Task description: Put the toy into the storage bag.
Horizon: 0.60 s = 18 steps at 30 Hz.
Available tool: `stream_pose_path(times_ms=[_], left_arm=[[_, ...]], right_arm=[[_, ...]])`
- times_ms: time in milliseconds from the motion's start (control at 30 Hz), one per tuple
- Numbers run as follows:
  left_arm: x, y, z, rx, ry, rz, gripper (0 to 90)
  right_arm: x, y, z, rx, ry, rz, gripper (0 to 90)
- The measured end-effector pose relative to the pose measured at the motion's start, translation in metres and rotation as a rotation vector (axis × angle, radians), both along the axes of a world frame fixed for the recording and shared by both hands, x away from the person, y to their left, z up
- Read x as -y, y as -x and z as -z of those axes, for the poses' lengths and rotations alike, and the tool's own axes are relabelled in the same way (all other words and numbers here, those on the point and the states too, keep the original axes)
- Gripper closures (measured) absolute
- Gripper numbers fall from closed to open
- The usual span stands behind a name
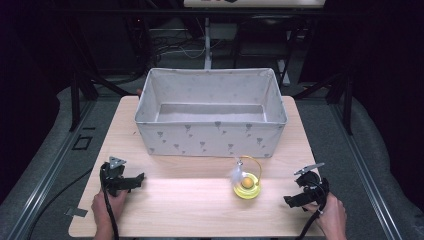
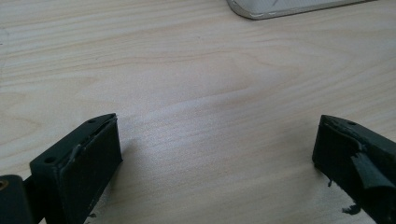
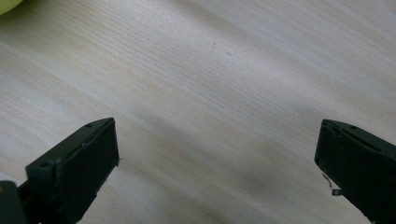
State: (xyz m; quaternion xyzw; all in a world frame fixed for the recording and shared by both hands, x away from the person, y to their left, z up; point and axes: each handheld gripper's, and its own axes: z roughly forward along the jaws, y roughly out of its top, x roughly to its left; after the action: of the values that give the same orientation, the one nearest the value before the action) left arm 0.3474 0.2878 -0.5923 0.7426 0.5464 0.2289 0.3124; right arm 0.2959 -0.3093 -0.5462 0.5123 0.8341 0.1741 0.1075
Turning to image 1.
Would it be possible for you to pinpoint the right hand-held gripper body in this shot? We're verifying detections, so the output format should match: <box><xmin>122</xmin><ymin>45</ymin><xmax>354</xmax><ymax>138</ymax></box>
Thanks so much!
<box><xmin>293</xmin><ymin>162</ymin><xmax>331</xmax><ymax>205</ymax></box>

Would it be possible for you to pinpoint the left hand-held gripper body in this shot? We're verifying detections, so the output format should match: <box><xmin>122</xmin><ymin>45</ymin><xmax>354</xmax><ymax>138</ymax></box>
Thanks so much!
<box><xmin>99</xmin><ymin>156</ymin><xmax>130</xmax><ymax>198</ymax></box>

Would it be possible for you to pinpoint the yellow cat toy with feather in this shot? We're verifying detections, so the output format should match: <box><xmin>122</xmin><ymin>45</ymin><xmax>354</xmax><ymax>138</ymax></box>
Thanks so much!
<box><xmin>229</xmin><ymin>155</ymin><xmax>263</xmax><ymax>201</ymax></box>

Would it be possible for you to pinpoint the grey fabric storage box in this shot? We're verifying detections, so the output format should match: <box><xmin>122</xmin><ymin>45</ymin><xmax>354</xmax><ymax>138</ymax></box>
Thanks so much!
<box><xmin>134</xmin><ymin>67</ymin><xmax>289</xmax><ymax>159</ymax></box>

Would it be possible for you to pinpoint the person's left hand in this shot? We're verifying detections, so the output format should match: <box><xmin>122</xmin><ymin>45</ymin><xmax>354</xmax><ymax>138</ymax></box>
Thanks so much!
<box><xmin>90</xmin><ymin>189</ymin><xmax>130</xmax><ymax>235</ymax></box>

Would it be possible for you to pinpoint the person's right hand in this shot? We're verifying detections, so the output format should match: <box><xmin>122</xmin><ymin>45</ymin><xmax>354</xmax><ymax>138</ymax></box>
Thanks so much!
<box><xmin>302</xmin><ymin>192</ymin><xmax>348</xmax><ymax>240</ymax></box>

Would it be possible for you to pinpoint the black tape square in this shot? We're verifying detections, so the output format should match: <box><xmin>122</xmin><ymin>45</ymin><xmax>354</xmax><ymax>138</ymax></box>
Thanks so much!
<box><xmin>71</xmin><ymin>135</ymin><xmax>93</xmax><ymax>151</ymax></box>

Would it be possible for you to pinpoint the grey tape piece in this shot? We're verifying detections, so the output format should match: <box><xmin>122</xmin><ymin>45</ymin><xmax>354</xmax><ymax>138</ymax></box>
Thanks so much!
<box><xmin>64</xmin><ymin>206</ymin><xmax>89</xmax><ymax>218</ymax></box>

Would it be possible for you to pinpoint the black metal stand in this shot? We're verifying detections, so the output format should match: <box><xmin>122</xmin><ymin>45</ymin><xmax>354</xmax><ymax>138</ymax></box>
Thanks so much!
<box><xmin>68</xmin><ymin>64</ymin><xmax>134</xmax><ymax>133</ymax></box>
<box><xmin>292</xmin><ymin>66</ymin><xmax>355</xmax><ymax>136</ymax></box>

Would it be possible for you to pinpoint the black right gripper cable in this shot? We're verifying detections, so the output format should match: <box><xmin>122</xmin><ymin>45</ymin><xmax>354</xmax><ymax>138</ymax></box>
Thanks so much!
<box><xmin>294</xmin><ymin>179</ymin><xmax>331</xmax><ymax>240</ymax></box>

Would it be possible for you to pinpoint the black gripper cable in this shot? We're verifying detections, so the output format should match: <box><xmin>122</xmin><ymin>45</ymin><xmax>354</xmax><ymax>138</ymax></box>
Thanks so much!
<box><xmin>99</xmin><ymin>163</ymin><xmax>120</xmax><ymax>240</ymax></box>
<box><xmin>294</xmin><ymin>179</ymin><xmax>331</xmax><ymax>240</ymax></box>

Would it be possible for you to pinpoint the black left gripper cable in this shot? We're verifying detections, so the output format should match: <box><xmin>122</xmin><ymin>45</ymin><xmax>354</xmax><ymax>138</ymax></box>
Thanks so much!
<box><xmin>99</xmin><ymin>163</ymin><xmax>120</xmax><ymax>240</ymax></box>

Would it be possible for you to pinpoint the aluminium floor rail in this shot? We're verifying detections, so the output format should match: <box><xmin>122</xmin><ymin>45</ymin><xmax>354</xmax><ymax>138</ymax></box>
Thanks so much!
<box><xmin>328</xmin><ymin>102</ymin><xmax>404</xmax><ymax>240</ymax></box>
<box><xmin>5</xmin><ymin>99</ymin><xmax>98</xmax><ymax>240</ymax></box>

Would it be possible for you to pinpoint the black floor cable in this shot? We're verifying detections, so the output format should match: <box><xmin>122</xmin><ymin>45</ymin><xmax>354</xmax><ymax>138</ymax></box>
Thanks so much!
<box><xmin>25</xmin><ymin>168</ymin><xmax>94</xmax><ymax>240</ymax></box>

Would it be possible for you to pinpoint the white background cable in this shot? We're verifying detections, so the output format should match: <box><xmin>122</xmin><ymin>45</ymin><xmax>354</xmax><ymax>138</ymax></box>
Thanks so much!
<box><xmin>159</xmin><ymin>39</ymin><xmax>223</xmax><ymax>60</ymax></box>

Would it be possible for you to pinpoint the white table post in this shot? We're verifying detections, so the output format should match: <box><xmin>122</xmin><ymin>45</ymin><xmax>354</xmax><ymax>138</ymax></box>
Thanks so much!
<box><xmin>203</xmin><ymin>16</ymin><xmax>213</xmax><ymax>70</ymax></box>

